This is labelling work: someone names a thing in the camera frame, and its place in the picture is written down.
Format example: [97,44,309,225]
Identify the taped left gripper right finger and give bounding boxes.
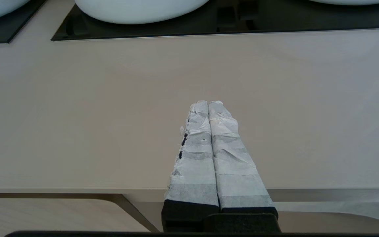
[208,100,279,216]

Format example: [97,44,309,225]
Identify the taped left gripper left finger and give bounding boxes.
[162,100,220,231]

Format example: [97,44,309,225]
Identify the small round white pot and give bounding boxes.
[310,0,379,5]

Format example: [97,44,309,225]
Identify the black glass cooktop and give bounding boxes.
[0,0,47,44]
[51,0,379,41]

